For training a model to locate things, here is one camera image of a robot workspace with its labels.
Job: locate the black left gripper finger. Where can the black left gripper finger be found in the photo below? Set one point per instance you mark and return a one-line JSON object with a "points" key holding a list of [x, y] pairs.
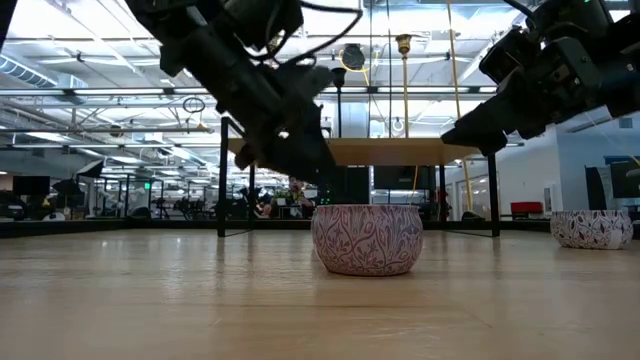
{"points": [[265, 145], [312, 155]]}

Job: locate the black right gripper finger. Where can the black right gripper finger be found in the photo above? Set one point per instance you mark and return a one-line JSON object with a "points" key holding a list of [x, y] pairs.
{"points": [[495, 115], [480, 142]]}

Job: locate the tall black candlestick holder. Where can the tall black candlestick holder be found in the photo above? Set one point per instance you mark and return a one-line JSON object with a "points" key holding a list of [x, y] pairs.
{"points": [[339, 75]]}

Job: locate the pink patterned ceramic bowl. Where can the pink patterned ceramic bowl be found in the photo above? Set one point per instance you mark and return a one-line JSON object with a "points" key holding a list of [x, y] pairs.
{"points": [[367, 240]]}

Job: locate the tall gold candlestick holder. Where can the tall gold candlestick holder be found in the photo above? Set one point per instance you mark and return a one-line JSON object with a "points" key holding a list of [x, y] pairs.
{"points": [[403, 45]]}

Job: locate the white purple-leaf patterned bowl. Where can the white purple-leaf patterned bowl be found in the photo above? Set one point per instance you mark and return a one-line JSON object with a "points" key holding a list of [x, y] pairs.
{"points": [[590, 230]]}

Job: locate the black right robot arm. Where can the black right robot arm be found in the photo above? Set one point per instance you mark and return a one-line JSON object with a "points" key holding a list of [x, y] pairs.
{"points": [[620, 60]]}

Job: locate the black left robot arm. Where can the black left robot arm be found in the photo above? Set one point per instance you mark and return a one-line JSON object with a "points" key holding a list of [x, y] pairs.
{"points": [[150, 15]]}

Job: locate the person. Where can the person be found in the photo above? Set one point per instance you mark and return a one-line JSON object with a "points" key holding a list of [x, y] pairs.
{"points": [[295, 195]]}

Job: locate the red seat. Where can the red seat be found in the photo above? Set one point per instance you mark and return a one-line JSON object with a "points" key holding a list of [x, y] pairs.
{"points": [[526, 208]]}

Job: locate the wooden riser with black legs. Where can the wooden riser with black legs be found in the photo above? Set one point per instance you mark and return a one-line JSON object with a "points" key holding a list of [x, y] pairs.
{"points": [[400, 150]]}

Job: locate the black studio softbox light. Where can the black studio softbox light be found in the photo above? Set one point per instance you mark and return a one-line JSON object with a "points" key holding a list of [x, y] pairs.
{"points": [[92, 170]]}

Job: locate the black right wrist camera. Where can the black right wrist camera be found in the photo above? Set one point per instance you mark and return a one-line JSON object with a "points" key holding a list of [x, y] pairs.
{"points": [[507, 55]]}

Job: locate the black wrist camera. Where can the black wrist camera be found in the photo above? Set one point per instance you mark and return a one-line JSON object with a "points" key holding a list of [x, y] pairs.
{"points": [[507, 55], [270, 20]]}

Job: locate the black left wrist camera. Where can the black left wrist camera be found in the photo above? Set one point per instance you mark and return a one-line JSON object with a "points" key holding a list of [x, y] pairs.
{"points": [[270, 20]]}

